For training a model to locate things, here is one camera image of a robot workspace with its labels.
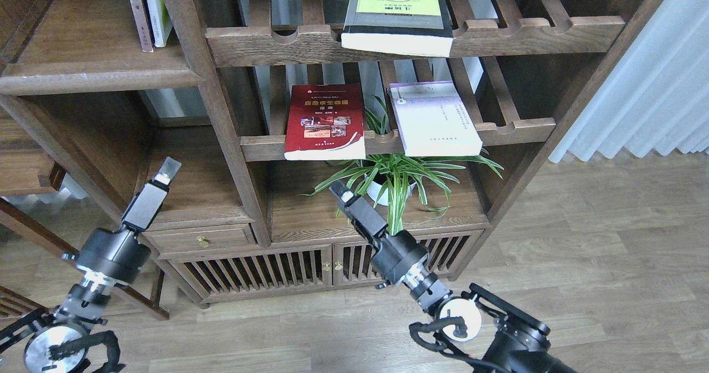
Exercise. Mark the yellow and black thick book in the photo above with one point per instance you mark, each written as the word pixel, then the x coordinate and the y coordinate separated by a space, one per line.
pixel 405 27

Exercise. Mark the white green upright book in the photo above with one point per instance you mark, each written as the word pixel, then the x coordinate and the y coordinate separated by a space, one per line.
pixel 161 22

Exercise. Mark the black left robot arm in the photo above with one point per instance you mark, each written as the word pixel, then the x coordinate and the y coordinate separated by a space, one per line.
pixel 59 340

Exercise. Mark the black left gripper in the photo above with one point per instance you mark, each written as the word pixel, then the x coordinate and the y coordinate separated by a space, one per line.
pixel 116 257

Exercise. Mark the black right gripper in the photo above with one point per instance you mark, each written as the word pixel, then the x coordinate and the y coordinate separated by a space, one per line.
pixel 397 258

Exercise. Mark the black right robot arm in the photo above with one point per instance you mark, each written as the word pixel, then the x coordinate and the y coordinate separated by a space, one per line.
pixel 520 343

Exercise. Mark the red rescue guide book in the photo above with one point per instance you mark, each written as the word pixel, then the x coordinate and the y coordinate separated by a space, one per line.
pixel 326 122

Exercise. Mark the green spider plant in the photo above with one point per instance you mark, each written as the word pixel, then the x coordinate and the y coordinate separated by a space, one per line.
pixel 358 173

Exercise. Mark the white plant pot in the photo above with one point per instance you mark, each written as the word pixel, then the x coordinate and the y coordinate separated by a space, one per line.
pixel 388 190

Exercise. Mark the dark wooden bookshelf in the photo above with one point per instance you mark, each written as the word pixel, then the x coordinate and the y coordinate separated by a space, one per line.
pixel 75 78

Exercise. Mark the pale lilac white book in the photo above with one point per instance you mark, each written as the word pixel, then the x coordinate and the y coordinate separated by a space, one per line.
pixel 432 120

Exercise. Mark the brass drawer knob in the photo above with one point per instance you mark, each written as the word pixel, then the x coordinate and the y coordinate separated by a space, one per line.
pixel 202 242

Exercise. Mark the white pleated curtain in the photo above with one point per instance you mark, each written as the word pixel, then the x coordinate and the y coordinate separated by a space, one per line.
pixel 656 98

